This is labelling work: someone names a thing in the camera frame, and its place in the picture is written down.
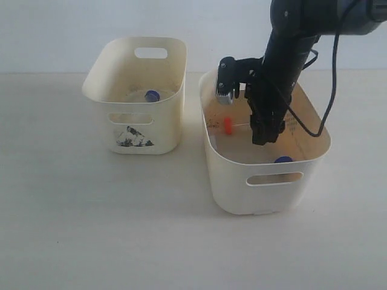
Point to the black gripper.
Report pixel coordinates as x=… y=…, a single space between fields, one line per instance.
x=268 y=106

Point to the orange cap tube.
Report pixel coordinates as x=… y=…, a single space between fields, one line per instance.
x=232 y=128

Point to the blue-capped clear tube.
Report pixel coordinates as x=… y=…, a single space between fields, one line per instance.
x=148 y=96

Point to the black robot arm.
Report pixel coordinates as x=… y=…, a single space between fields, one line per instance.
x=296 y=27

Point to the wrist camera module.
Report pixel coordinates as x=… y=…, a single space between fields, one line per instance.
x=231 y=73

